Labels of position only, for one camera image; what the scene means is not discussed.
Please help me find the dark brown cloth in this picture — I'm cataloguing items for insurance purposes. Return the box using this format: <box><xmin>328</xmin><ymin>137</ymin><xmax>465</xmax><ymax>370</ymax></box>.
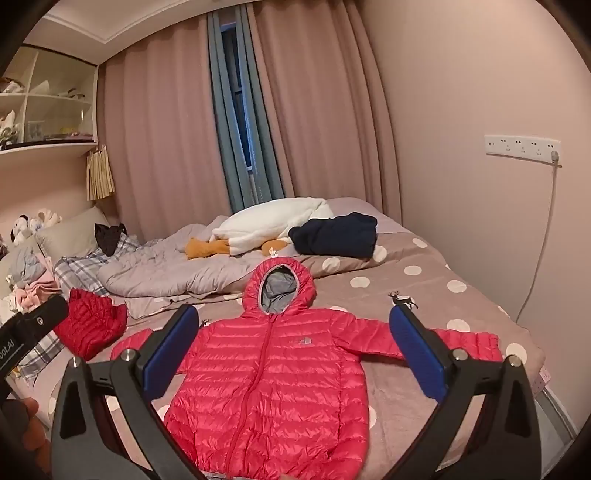
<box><xmin>95</xmin><ymin>223</ymin><xmax>127</xmax><ymax>257</ymax></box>

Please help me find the pink hooded down jacket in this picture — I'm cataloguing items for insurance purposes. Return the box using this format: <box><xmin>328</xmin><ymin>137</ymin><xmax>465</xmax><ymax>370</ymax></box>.
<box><xmin>111</xmin><ymin>258</ymin><xmax>504</xmax><ymax>480</ymax></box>

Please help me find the plaid pillow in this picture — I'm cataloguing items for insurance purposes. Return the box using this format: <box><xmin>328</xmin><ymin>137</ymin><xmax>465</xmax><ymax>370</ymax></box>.
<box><xmin>18</xmin><ymin>233</ymin><xmax>141</xmax><ymax>379</ymax></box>

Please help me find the yellow pleated fabric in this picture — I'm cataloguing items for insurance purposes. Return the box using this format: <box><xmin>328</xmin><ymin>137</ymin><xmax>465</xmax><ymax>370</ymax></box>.
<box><xmin>86</xmin><ymin>145</ymin><xmax>115</xmax><ymax>201</ymax></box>

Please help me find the white wall shelf unit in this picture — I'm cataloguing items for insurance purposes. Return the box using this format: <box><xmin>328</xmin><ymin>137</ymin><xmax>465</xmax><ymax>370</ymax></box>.
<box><xmin>0</xmin><ymin>44</ymin><xmax>100</xmax><ymax>155</ymax></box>

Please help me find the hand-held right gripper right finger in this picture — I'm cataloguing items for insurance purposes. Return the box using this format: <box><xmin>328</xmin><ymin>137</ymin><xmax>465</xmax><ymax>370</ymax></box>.
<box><xmin>389</xmin><ymin>305</ymin><xmax>542</xmax><ymax>480</ymax></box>

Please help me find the white wall outlet strip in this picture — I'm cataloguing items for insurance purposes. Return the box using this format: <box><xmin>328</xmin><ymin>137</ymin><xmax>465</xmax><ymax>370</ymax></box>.
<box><xmin>484</xmin><ymin>134</ymin><xmax>561</xmax><ymax>162</ymax></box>

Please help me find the pink folded garment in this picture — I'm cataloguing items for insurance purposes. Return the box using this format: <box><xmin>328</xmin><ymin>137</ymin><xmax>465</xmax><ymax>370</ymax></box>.
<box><xmin>9</xmin><ymin>277</ymin><xmax>63</xmax><ymax>310</ymax></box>

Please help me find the white stuffed toy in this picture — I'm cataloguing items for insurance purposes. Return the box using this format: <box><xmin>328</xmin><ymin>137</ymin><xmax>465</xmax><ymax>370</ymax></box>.
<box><xmin>0</xmin><ymin>111</ymin><xmax>19</xmax><ymax>144</ymax></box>

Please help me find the blue curtain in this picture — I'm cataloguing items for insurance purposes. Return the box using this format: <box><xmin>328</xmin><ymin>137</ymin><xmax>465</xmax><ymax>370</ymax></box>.
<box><xmin>206</xmin><ymin>9</ymin><xmax>284</xmax><ymax>213</ymax></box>

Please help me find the white power cable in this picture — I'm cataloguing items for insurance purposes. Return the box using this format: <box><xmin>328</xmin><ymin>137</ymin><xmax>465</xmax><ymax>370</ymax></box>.
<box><xmin>515</xmin><ymin>150</ymin><xmax>564</xmax><ymax>324</ymax></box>

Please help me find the white goose plush toy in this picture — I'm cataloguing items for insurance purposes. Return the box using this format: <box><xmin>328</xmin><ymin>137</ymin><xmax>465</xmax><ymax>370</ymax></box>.
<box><xmin>185</xmin><ymin>197</ymin><xmax>333</xmax><ymax>259</ymax></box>

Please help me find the red folded down jacket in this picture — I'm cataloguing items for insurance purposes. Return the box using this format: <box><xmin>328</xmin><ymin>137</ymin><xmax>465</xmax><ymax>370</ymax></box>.
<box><xmin>53</xmin><ymin>288</ymin><xmax>127</xmax><ymax>361</ymax></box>

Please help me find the person's left hand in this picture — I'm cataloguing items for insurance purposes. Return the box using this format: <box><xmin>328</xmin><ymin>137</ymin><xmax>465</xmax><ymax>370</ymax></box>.
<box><xmin>22</xmin><ymin>397</ymin><xmax>49</xmax><ymax>464</ymax></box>

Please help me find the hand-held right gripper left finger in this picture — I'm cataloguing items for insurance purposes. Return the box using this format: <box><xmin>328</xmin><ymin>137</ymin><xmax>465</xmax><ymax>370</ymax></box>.
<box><xmin>51</xmin><ymin>305</ymin><xmax>204</xmax><ymax>480</ymax></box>

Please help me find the white plush dog toy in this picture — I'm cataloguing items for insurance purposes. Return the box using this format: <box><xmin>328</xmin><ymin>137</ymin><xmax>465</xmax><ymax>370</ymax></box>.
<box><xmin>10</xmin><ymin>213</ymin><xmax>33</xmax><ymax>245</ymax></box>

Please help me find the navy folded garment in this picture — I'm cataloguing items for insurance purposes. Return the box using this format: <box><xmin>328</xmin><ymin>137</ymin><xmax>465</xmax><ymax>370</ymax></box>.
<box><xmin>288</xmin><ymin>212</ymin><xmax>378</xmax><ymax>259</ymax></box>

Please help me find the window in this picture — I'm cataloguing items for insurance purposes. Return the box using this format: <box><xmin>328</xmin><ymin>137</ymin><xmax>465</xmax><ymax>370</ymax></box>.
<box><xmin>222</xmin><ymin>28</ymin><xmax>254</xmax><ymax>176</ymax></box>

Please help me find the grey quilt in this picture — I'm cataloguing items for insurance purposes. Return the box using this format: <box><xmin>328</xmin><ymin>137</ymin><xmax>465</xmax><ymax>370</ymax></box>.
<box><xmin>97</xmin><ymin>215</ymin><xmax>305</xmax><ymax>298</ymax></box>

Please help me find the pink curtain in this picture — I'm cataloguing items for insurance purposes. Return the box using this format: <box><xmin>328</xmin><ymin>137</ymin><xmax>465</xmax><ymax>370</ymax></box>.
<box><xmin>247</xmin><ymin>0</ymin><xmax>402</xmax><ymax>210</ymax></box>
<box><xmin>97</xmin><ymin>11</ymin><xmax>232</xmax><ymax>243</ymax></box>

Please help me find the grey garment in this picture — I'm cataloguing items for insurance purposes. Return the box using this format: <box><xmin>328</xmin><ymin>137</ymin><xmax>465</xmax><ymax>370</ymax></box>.
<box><xmin>9</xmin><ymin>247</ymin><xmax>56</xmax><ymax>284</ymax></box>

